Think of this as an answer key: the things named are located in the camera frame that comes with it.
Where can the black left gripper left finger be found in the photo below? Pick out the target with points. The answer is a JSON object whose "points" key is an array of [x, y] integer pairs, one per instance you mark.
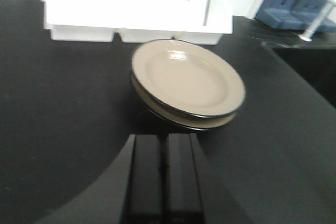
{"points": [[128, 191]]}

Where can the right white plastic bin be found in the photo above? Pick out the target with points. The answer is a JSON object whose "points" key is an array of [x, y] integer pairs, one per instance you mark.
{"points": [[189, 24]]}

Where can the left white plastic bin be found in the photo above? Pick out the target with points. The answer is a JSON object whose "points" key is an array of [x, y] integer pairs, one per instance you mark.
{"points": [[82, 20]]}

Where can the white plastic bin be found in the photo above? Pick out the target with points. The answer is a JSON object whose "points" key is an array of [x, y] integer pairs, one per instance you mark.
{"points": [[144, 20], [82, 20], [189, 24]]}

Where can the beige round plate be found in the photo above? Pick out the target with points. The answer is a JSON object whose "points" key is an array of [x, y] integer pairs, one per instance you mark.
{"points": [[188, 78], [182, 119]]}

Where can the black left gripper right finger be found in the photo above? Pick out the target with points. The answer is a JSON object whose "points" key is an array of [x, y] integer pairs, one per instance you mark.
{"points": [[193, 191]]}

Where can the white lab faucet green knobs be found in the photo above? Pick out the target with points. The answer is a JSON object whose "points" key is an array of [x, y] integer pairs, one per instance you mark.
{"points": [[322, 15]]}

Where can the middle white plastic bin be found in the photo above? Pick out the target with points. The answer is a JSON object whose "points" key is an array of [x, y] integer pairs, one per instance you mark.
{"points": [[144, 20]]}

